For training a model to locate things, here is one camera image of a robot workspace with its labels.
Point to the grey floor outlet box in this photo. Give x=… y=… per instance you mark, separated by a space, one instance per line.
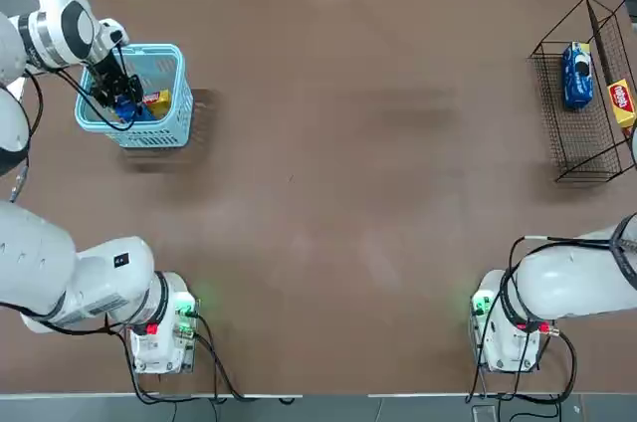
x=483 y=413

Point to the light blue plastic basket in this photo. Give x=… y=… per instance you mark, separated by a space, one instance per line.
x=149 y=136

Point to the yellow nabati wafer box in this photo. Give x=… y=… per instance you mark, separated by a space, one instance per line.
x=621 y=98

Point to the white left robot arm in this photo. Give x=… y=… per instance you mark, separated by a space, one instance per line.
x=45 y=263

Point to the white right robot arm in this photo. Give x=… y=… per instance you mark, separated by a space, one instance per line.
x=562 y=282

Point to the blue oreo cookie box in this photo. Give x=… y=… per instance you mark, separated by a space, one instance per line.
x=577 y=88
x=124 y=111

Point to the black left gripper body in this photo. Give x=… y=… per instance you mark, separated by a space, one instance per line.
x=107 y=71

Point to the yellow wafer box red logo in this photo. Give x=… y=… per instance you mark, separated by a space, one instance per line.
x=159 y=103

